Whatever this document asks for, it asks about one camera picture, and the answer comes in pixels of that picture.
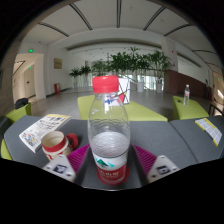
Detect clear water bottle red cap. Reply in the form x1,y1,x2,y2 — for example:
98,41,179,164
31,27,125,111
87,75,132,186

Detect brown wooden counter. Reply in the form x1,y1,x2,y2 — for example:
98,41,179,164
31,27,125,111
163,69,207,99

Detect wide lime green low table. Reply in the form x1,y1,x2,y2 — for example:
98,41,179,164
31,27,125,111
77,94,169,122

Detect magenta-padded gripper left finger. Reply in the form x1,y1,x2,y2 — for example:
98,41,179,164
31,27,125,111
42,143,92,184

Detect group of potted green plants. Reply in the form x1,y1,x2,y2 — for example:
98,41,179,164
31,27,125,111
68,46,174,88

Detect white cube red blue triangles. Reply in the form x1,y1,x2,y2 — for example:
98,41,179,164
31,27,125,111
118,77,132,105

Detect small clear water bottle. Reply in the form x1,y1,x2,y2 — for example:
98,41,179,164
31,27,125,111
183,83,191,107

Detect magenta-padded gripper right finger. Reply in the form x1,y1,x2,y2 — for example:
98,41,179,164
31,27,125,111
132,143,181,185

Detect yellow and white leaflet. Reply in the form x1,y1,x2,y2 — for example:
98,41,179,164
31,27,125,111
194,117,223,147

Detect lime green seat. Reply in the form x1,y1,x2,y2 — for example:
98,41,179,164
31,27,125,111
4,102,32,124

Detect dark bench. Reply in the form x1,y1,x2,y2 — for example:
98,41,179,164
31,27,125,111
208,103,224,118

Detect framed wall picture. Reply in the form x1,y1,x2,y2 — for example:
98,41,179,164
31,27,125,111
53,57,64,70

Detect white printed magazine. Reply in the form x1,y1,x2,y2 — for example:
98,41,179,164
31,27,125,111
18,113,72,154

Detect red fire extinguisher box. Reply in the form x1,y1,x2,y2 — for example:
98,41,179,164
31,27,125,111
53,82,62,95

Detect red and white mug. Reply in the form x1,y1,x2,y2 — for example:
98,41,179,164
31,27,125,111
40,130,80,162

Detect small lime green low table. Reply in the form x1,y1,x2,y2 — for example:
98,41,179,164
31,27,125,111
172,95,210,121

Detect dark bag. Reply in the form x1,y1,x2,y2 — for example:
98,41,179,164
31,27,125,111
14,97,30,110

